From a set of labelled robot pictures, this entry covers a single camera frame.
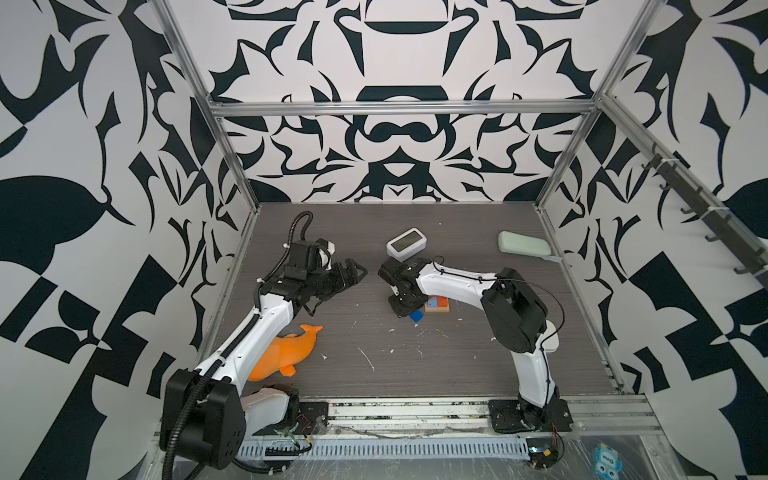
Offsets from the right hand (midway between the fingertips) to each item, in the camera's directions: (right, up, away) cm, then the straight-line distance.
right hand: (404, 307), depth 93 cm
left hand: (-13, +12, -12) cm, 22 cm away
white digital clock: (+1, +18, +9) cm, 21 cm away
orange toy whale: (-32, -9, -12) cm, 36 cm away
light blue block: (+9, +2, -2) cm, 9 cm away
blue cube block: (+4, -2, -1) cm, 5 cm away
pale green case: (+43, +19, +13) cm, 49 cm away
